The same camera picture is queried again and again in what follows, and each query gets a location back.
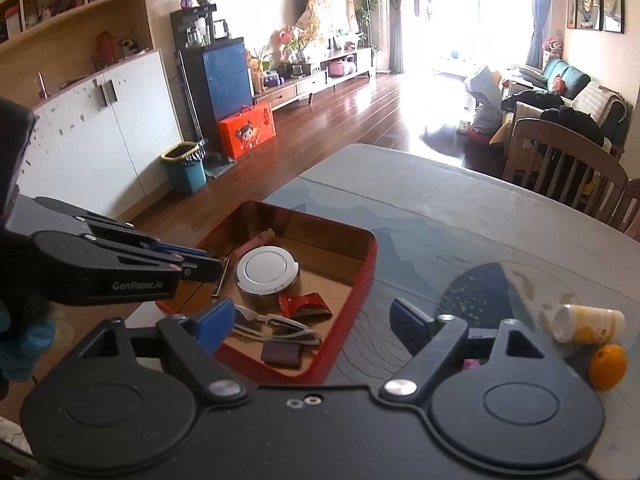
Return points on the red cushion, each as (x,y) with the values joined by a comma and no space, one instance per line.
(557,84)

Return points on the white standing air conditioner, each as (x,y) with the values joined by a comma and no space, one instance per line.
(381,20)

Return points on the pink doll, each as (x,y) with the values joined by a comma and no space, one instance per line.
(552,46)

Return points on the round silver tin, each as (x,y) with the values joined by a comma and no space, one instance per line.
(267,270)

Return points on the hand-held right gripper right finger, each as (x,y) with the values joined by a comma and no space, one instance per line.
(407,317)

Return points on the green sofa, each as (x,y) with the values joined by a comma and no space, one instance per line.
(570,75)

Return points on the green potted plant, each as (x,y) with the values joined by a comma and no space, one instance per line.
(367,0)

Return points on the pink yellow small item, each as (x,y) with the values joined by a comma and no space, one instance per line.
(262,236)

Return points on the printed tablecloth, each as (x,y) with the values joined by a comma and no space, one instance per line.
(450,210)

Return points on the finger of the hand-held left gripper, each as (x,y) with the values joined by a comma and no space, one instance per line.
(200,270)
(170,249)

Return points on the white cabinet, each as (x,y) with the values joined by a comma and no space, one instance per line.
(125,125)

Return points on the wooden television cabinet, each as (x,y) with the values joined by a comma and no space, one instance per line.
(310,82)

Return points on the orange fruit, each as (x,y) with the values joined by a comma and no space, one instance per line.
(607,367)

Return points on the narrow framed picture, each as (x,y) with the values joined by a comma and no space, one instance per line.
(572,5)

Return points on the person's left hand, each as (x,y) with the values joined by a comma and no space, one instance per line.
(35,345)

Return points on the red snack packet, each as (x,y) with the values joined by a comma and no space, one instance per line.
(305,305)

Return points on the white framed glasses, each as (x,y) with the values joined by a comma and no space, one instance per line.
(272,318)

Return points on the red tin box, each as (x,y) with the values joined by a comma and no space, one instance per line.
(357,300)

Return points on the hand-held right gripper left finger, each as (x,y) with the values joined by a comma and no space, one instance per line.
(215,321)

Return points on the red gift box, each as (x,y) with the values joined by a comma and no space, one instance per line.
(247,130)

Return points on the white sofa blanket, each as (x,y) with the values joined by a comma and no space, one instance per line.
(595,97)

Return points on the black jacket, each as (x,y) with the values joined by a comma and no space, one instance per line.
(575,120)

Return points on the wooden dining chair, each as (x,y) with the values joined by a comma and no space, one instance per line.
(550,137)
(630,200)

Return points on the white bag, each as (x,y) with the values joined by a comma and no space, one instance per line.
(482,95)

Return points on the blue grey curtain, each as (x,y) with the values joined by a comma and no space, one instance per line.
(542,10)
(395,20)

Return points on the pink sheep toy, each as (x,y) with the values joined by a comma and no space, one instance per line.
(470,364)

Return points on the black blue water dispenser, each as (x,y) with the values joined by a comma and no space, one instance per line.
(225,75)

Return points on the white bottle orange label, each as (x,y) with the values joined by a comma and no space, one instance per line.
(590,325)

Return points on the teal trash bin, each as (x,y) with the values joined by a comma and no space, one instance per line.
(185,175)

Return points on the red flower ornament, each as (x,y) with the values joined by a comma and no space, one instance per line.
(282,40)

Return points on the dark brown pouch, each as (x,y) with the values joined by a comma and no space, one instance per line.
(281,354)

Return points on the cloth covered television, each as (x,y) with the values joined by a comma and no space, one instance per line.
(320,0)

